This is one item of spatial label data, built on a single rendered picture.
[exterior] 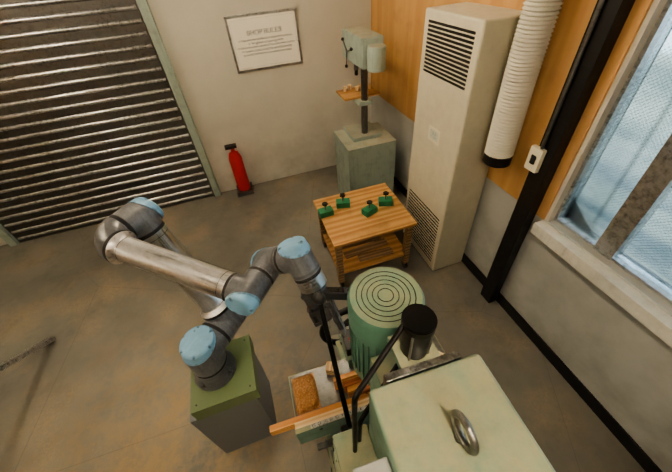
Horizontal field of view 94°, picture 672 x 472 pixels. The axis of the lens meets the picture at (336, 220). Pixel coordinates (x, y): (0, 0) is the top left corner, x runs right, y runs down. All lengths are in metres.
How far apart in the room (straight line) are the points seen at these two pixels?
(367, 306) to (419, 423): 0.24
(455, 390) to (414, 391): 0.07
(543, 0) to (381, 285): 1.42
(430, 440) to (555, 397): 1.93
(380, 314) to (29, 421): 2.62
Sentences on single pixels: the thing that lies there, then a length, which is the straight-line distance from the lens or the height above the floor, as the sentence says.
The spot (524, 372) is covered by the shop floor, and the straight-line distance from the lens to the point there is 2.50.
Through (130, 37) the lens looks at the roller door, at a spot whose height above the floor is 1.66.
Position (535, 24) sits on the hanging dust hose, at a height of 1.79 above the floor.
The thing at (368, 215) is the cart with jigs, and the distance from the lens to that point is 2.39.
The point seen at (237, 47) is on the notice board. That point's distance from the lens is 3.37.
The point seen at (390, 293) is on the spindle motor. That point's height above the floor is 1.50.
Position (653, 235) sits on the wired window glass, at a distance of 1.92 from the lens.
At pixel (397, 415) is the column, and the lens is 0.61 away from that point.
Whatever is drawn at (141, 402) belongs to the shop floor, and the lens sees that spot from 2.62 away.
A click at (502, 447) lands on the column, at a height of 1.52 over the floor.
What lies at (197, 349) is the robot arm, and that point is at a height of 0.91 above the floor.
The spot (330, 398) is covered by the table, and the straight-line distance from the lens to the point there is 1.28.
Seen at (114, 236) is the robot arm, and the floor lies 1.45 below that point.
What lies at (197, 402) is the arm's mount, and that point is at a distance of 1.70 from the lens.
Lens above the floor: 2.10
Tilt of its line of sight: 41 degrees down
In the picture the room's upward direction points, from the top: 5 degrees counter-clockwise
